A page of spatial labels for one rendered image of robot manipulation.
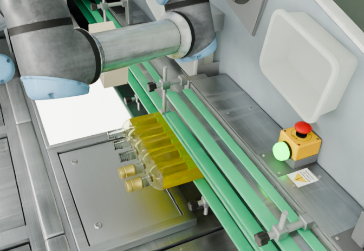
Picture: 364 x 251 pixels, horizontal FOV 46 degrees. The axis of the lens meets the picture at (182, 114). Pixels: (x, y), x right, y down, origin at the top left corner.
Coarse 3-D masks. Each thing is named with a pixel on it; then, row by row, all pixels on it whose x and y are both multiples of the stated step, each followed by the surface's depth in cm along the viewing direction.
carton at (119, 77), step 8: (88, 24) 130; (96, 24) 131; (104, 24) 131; (112, 24) 132; (112, 72) 127; (120, 72) 128; (104, 80) 128; (112, 80) 130; (120, 80) 131; (104, 88) 131
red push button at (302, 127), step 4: (296, 124) 100; (300, 124) 99; (304, 124) 99; (308, 124) 100; (296, 128) 99; (300, 128) 98; (304, 128) 98; (308, 128) 98; (300, 132) 98; (304, 132) 98; (308, 132) 98
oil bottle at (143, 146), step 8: (160, 136) 129; (168, 136) 129; (176, 136) 129; (136, 144) 126; (144, 144) 126; (152, 144) 126; (160, 144) 126; (168, 144) 127; (176, 144) 128; (136, 152) 125; (144, 152) 124
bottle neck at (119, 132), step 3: (114, 129) 134; (117, 129) 134; (120, 129) 134; (108, 132) 132; (111, 132) 133; (114, 132) 133; (117, 132) 133; (120, 132) 133; (123, 132) 134; (108, 135) 134; (111, 135) 132; (114, 135) 133; (117, 135) 133; (120, 135) 134; (123, 135) 134; (108, 138) 134; (111, 138) 133
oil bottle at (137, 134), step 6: (144, 126) 133; (150, 126) 133; (156, 126) 133; (162, 126) 133; (168, 126) 133; (132, 132) 130; (138, 132) 130; (144, 132) 130; (150, 132) 131; (156, 132) 131; (162, 132) 131; (168, 132) 132; (132, 138) 129; (138, 138) 128; (144, 138) 129; (132, 144) 129
